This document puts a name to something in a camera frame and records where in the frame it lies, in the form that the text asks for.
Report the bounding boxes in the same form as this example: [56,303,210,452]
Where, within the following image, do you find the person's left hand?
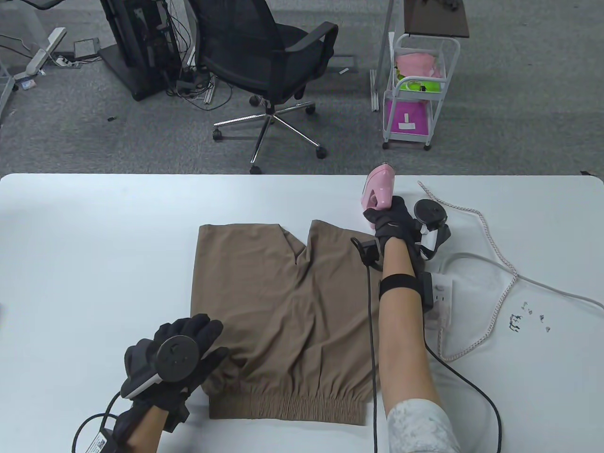
[113,314,230,432]

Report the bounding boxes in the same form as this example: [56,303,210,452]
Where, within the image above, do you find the person's right hand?
[362,195,425,274]

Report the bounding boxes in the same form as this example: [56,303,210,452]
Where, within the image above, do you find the pink electric iron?
[361,163,396,210]

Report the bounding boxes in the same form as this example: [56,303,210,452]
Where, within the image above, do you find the brown shorts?
[190,219,385,425]

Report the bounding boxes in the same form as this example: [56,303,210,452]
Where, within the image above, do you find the white braided iron cord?
[418,181,519,363]

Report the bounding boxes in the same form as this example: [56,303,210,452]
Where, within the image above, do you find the person's left forearm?
[125,406,166,453]

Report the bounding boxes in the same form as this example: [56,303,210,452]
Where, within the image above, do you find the black left hand tracker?
[120,334,201,399]

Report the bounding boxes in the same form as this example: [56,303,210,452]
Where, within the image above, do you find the black hand tracker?
[120,334,201,399]
[413,199,451,260]

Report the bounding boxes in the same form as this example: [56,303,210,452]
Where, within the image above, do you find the black right hand tracker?
[413,199,451,260]

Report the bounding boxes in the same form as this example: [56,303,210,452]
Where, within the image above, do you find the black plain wrist box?
[418,271,436,314]

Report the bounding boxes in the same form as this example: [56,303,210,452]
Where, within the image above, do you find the magenta box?
[385,98,432,135]

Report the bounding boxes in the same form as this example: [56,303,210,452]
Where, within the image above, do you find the white rolling cart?
[382,32,461,151]

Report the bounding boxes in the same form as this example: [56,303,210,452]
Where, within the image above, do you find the green plastic item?
[396,71,442,92]

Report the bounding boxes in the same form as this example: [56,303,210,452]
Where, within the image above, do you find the black labelled wrist box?
[87,429,116,453]

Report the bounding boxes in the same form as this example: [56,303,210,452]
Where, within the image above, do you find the white table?
[0,173,604,453]

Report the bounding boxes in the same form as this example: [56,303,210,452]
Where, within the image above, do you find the pink cloth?
[395,52,444,78]

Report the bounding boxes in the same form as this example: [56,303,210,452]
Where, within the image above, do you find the dark brown desk top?
[404,0,470,38]

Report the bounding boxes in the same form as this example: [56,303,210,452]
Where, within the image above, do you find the person's white lace sleeve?
[386,398,461,453]

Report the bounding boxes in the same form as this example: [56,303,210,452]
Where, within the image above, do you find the black office chair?
[188,0,339,174]

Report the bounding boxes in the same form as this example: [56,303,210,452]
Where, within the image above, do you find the black equipment tower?
[98,0,189,102]

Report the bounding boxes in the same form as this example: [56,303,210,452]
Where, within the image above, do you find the grey flat box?
[73,39,101,61]

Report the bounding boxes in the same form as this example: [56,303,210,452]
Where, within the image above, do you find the white desk foot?
[13,27,67,78]

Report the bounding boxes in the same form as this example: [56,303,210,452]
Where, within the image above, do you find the black right wrist strap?
[379,274,420,300]

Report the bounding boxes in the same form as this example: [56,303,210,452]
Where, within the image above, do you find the black wrist strap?
[379,274,420,300]
[163,401,191,434]

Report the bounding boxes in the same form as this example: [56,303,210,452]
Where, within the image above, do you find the black left wrist strap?
[163,401,191,434]

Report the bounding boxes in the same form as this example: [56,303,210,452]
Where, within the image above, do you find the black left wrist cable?
[71,392,123,453]

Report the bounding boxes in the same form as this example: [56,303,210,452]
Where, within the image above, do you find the white metal frame leg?
[369,0,396,112]

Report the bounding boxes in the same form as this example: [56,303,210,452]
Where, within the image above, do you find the grey power strip cable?
[436,252,604,307]

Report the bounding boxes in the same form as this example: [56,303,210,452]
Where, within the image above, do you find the black floor cable bundle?
[165,66,233,111]

